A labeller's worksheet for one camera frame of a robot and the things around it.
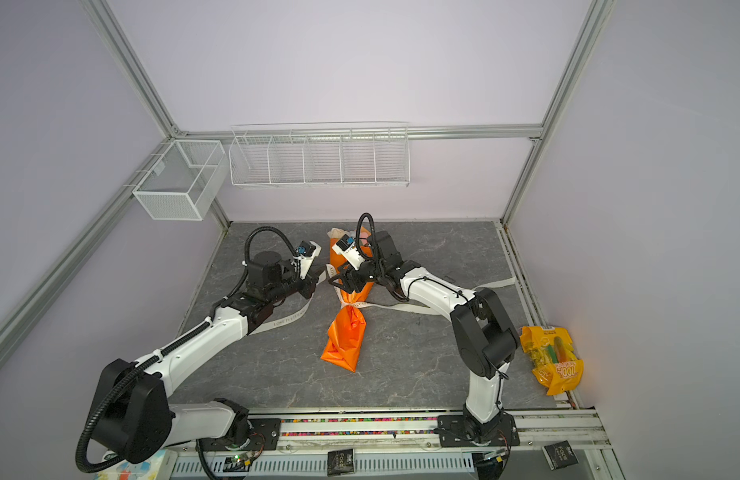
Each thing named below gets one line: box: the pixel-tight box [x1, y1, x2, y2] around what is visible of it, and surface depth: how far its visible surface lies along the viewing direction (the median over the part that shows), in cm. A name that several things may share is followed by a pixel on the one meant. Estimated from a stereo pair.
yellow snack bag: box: [520, 326, 584, 396], surface depth 82 cm
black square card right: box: [541, 440, 579, 471], surface depth 71 cm
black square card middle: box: [327, 448, 354, 476], surface depth 70 cm
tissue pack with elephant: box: [94, 450, 178, 480], surface depth 66 cm
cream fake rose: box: [327, 228, 349, 239], surface depth 109 cm
